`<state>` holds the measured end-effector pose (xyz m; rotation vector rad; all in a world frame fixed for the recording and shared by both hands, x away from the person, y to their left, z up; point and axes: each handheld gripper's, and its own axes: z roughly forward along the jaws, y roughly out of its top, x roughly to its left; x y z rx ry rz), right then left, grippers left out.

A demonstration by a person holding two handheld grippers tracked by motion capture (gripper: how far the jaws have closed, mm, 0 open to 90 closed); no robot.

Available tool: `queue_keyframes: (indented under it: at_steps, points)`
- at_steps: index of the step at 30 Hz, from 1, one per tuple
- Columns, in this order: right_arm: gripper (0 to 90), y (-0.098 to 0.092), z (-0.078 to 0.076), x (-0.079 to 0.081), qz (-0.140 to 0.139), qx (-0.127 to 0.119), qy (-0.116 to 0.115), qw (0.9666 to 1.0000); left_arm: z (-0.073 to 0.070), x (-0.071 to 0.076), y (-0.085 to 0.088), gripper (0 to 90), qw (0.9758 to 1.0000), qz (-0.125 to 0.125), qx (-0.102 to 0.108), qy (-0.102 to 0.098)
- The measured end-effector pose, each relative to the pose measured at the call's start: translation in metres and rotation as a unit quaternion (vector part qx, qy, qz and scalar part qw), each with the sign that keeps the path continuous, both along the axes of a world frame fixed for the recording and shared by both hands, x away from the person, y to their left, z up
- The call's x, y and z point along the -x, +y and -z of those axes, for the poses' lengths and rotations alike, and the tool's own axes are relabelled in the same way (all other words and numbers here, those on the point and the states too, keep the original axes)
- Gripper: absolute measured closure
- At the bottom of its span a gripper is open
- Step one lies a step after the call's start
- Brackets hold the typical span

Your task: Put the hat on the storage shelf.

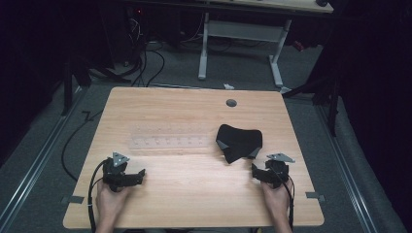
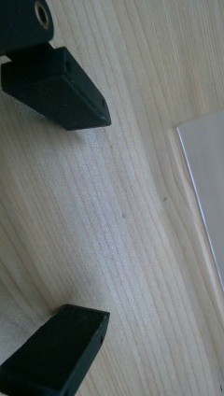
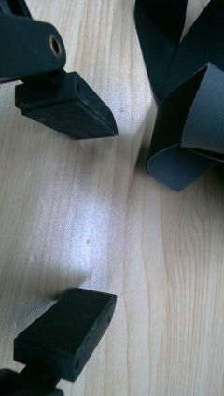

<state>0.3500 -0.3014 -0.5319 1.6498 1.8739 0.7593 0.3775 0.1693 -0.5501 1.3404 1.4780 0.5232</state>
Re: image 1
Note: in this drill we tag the person's right hand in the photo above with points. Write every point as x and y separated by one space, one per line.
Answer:
278 202

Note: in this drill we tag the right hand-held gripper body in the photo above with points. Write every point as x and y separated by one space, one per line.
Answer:
276 173

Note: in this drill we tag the red object under desk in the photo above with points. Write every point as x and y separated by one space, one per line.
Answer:
298 45

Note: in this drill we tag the clear plastic strip with holes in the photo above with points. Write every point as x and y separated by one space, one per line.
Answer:
170 141

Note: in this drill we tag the metal floor rail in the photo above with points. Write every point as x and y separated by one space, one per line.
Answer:
348 174
39 161

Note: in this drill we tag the dark round table grommet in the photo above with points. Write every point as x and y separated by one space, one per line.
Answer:
231 103

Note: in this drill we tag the white scrap on floor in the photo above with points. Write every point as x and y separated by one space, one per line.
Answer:
228 86

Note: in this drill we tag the black metal stand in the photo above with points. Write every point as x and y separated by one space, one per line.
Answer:
68 87
324 97

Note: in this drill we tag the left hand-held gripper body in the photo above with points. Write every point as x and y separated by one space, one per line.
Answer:
114 174

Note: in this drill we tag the desk with white metal legs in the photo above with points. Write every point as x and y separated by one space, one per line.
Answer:
244 30

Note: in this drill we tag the black cloth with grey tabs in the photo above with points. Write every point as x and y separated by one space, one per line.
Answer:
239 140

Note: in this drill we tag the grey tape piece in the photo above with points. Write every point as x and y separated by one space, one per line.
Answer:
74 199
313 195

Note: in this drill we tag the person's left hand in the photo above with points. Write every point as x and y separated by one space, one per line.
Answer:
109 204

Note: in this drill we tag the dark object on desk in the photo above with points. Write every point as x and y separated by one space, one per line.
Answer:
321 2

